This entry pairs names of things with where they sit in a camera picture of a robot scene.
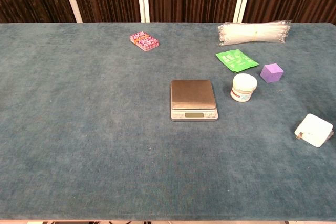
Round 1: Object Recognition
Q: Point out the purple cube block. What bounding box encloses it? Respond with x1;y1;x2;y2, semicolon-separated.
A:
259;63;285;84

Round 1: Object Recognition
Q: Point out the white square power adapter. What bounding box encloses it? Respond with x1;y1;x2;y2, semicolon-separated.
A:
293;113;334;148

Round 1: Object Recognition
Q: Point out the silver digital kitchen scale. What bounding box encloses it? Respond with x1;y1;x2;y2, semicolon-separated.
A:
170;79;219;122

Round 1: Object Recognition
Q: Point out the clear bag of white straws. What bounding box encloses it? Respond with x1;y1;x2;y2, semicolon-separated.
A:
217;19;293;46

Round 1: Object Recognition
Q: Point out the white round jar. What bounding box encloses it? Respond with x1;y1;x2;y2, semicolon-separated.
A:
230;73;258;102

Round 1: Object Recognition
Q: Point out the green sachet packet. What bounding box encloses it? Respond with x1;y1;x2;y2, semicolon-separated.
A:
215;48;260;73

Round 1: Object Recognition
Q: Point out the pink patterned card box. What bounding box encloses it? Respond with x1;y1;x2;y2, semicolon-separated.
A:
129;31;160;52

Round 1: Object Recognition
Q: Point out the teal felt table cloth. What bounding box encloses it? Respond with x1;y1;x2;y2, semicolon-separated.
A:
0;22;336;221

